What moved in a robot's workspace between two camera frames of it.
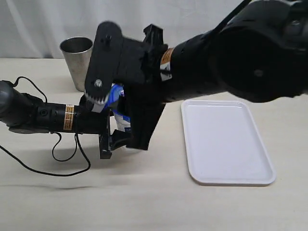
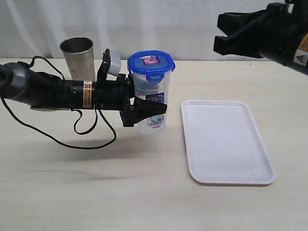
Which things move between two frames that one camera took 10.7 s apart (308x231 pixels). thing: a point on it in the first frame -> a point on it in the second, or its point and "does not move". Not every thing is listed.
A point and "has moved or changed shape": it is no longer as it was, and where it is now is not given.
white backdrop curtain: x=35 y=29 does not move
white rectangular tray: x=224 y=145 does not move
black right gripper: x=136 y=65 -> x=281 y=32
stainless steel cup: x=78 y=51 does not move
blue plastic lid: x=116 y=92 has moved or changed shape
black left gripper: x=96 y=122 -> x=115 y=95
